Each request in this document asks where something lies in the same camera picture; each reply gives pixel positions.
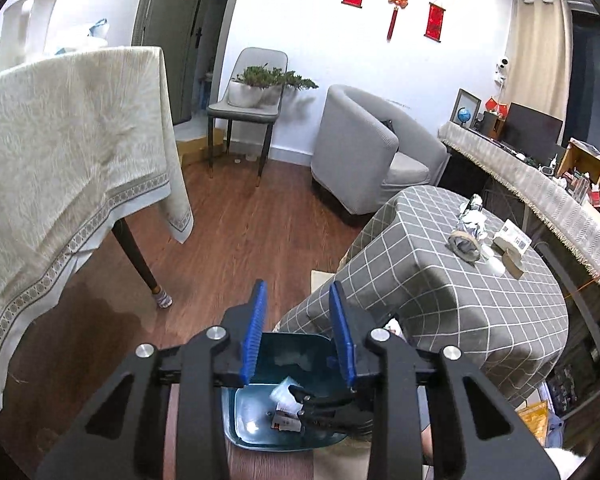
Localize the torn white paper cup sleeve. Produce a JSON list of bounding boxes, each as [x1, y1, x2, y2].
[[448, 230, 481, 263]]

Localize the white torn packaging card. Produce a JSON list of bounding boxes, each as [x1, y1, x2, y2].
[[270, 377, 303, 434]]

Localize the brown cardboard roll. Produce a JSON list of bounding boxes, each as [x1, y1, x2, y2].
[[502, 250, 524, 280]]

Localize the white QR code leaflet box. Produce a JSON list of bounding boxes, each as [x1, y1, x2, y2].
[[493, 220, 531, 258]]

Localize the dark teal trash bin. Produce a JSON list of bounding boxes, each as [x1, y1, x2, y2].
[[222, 333, 373, 453]]

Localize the grey checkered tablecloth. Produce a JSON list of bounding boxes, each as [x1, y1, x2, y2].
[[272, 184, 570, 409]]

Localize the dark table leg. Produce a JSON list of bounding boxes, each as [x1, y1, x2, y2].
[[111, 219, 173, 309]]

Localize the cardboard box on floor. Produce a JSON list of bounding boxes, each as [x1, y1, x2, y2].
[[176, 128, 226, 168]]

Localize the grey armchair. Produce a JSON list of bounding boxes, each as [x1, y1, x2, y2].
[[310, 84, 448, 216]]

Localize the beige fringed desk cloth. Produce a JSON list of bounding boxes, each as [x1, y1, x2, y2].
[[438, 122, 600, 286]]

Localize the black handbag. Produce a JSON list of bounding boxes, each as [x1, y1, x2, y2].
[[381, 119, 394, 132]]

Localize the grey dining chair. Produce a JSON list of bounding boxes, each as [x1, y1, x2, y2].
[[207, 47, 288, 185]]

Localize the beige patterned tablecloth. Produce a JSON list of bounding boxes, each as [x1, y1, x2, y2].
[[0, 47, 194, 411]]

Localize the small blue globe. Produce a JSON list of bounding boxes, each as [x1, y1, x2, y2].
[[456, 106, 471, 126]]

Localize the framed picture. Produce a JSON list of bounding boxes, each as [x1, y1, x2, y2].
[[450, 89, 481, 129]]

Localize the black monitor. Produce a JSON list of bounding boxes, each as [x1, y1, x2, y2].
[[500, 103, 562, 162]]

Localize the wooden desk organizer box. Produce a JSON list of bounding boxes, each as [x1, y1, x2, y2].
[[556, 138, 600, 187]]

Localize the potted green plant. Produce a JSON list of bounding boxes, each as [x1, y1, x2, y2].
[[226, 64, 318, 108]]

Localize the beige curtain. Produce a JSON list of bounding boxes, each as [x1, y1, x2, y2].
[[502, 0, 573, 120]]

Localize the dark green door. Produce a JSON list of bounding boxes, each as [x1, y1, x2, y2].
[[131, 0, 227, 125]]

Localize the white kettle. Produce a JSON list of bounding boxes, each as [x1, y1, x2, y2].
[[0, 0, 57, 72]]

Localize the white security camera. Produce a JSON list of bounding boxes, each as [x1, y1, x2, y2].
[[494, 58, 509, 86]]

